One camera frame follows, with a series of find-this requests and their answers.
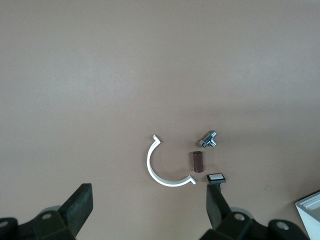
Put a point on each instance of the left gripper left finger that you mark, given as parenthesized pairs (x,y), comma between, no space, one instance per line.
(80,205)

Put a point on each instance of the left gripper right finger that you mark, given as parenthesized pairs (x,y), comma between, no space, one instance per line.
(215,207)

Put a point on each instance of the black square white-faced button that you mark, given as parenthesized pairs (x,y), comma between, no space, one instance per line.
(216,178)

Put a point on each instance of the white drawer cabinet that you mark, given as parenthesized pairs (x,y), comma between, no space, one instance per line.
(310,220)

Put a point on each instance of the brown ribbed block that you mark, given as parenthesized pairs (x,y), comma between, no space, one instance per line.
(198,162)

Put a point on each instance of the silver metal fitting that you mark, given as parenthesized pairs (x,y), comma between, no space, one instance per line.
(207,139)

